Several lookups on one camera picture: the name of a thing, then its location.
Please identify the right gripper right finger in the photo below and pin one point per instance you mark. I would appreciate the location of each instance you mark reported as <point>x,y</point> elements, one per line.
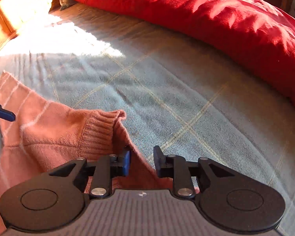
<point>226,198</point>

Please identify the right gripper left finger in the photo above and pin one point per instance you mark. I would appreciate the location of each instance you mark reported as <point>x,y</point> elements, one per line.
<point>56,198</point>

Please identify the red duvet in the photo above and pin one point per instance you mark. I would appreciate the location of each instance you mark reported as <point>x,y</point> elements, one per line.
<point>255,34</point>

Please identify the blue plaid bed sheet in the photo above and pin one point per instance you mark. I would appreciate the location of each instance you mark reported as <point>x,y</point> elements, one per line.
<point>178,93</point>

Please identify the orange knit sweater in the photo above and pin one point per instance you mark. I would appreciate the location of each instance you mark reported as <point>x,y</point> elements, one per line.
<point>47,134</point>

